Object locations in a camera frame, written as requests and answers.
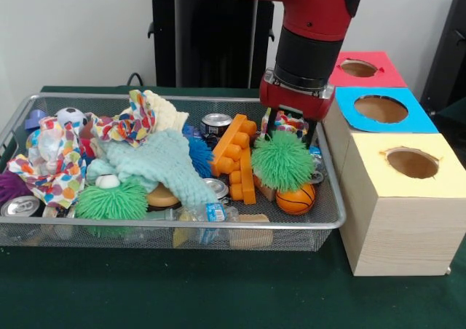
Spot dark green tablecloth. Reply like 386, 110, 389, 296
0, 85, 466, 329

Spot wooden box with three holes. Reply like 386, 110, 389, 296
320, 50, 466, 277

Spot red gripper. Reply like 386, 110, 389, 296
259, 70, 336, 148

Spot black panel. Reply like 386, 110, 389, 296
422, 0, 466, 119

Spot small soccer ball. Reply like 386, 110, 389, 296
56, 107, 87, 128

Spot clear wire mesh bin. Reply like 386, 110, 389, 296
0, 92, 345, 253

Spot white colourful print cloth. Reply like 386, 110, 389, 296
91, 90, 157, 148

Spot blue spiky ball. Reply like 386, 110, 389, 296
186, 136, 216, 178

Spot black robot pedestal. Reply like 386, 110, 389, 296
141, 0, 292, 90

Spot orange toy block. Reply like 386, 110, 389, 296
229, 148, 257, 206
211, 114, 258, 178

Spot cream waffle cloth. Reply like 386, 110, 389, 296
144, 90, 190, 135

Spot heart print cloth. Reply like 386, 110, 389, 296
7, 116, 88, 210

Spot light teal waffle cloth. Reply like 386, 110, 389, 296
87, 129, 219, 207

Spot green spiky ball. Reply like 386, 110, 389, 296
251, 130, 316, 193

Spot orange mini basketball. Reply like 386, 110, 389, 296
276, 183, 317, 216

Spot polka dot cloth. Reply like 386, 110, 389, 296
261, 108, 312, 139

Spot green fuzzy monster toy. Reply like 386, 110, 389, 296
75, 175, 149, 222

